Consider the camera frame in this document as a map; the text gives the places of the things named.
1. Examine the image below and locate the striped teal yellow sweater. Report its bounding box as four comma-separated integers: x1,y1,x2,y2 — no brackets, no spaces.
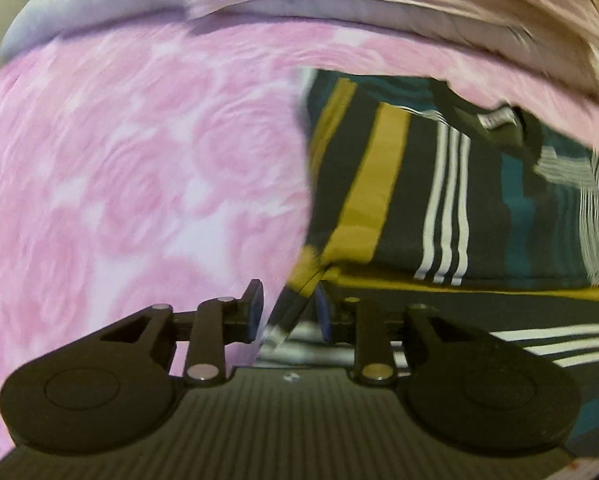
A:
263,68,599,456

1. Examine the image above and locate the pink rose bedspread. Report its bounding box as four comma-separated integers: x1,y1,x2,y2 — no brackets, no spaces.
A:
0,12,599,466

